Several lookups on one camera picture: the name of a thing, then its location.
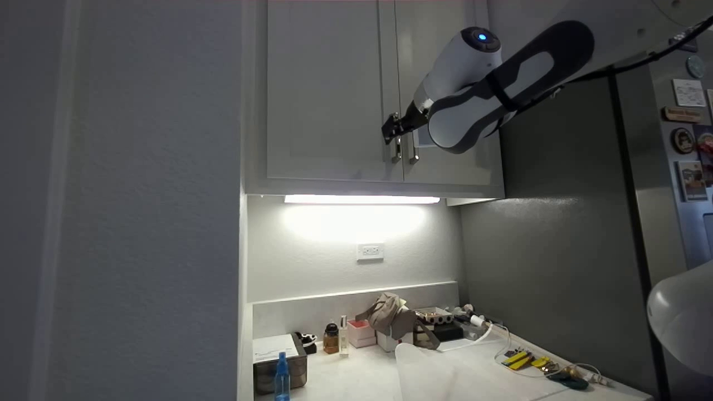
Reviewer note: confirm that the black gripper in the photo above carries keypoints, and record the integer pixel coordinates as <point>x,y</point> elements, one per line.
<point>415,116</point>

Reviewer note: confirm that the under-cabinet light strip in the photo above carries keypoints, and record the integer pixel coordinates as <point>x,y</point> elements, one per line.
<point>362,200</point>

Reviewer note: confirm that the brown crumpled cloth pile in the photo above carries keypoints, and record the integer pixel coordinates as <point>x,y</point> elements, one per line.
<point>391,315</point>

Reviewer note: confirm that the black box with holes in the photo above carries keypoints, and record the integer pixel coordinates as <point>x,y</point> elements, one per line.
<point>446,327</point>

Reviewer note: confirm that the stainless steel refrigerator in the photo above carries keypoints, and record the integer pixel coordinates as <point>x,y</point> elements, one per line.
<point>558,259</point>

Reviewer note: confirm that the pink box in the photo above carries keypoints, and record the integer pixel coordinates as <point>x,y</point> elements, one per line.
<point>362,335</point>

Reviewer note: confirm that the slim white bottle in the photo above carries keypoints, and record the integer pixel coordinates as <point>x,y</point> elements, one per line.
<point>344,337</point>

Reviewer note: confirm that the small amber bottle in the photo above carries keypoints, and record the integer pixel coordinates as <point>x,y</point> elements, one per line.
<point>330,339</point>

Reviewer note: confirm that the white sheet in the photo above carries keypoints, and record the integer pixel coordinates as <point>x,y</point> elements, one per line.
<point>460,371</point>

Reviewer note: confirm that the dark metal box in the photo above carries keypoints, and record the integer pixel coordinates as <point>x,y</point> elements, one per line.
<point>296,371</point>

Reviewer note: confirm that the blue plastic bottle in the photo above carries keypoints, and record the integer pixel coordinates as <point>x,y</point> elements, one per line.
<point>281,379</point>

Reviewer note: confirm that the small yellow object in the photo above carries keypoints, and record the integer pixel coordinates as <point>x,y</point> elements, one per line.
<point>544,364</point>

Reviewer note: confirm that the round dark magnet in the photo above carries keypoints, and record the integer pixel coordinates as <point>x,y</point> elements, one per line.
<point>682,141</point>

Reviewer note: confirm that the brown bar magnet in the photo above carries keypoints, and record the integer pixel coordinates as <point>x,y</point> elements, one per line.
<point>684,116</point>

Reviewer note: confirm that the white square magnet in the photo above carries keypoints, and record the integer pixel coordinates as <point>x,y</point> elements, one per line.
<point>689,93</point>

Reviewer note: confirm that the Los Angeles poster magnet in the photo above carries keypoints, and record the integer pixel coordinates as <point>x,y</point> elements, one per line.
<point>690,181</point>

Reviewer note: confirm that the round pale magnet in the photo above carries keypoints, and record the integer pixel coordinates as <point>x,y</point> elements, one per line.
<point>695,68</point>

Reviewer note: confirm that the red pink fridge magnet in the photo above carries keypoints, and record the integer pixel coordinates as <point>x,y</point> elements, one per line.
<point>704,149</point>

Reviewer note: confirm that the white wall cabinet frame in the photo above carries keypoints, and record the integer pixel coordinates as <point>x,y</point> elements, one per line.
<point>335,189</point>

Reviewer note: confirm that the white wall outlet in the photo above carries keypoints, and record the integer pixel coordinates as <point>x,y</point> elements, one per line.
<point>369,253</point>

